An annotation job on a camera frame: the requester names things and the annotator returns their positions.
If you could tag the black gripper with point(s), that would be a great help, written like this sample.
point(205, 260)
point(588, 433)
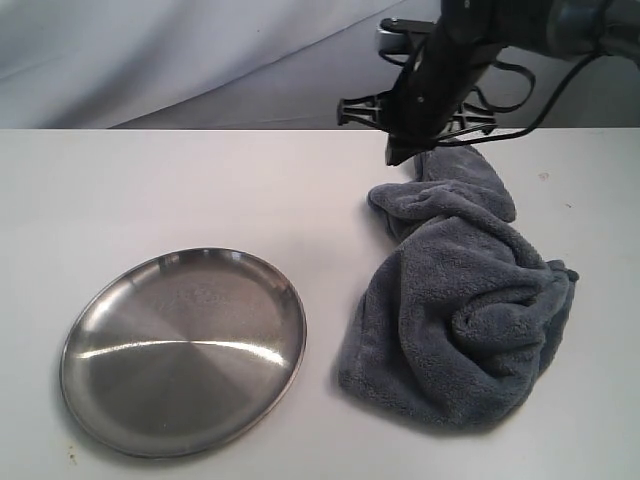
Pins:
point(426, 105)

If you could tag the grey fleece towel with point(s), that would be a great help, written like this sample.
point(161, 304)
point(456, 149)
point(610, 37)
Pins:
point(462, 318)

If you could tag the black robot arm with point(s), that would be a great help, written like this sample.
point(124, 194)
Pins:
point(586, 30)

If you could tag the round stainless steel plate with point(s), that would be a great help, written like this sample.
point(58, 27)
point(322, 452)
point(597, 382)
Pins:
point(183, 353)

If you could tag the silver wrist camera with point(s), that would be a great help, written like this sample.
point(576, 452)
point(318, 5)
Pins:
point(396, 36)

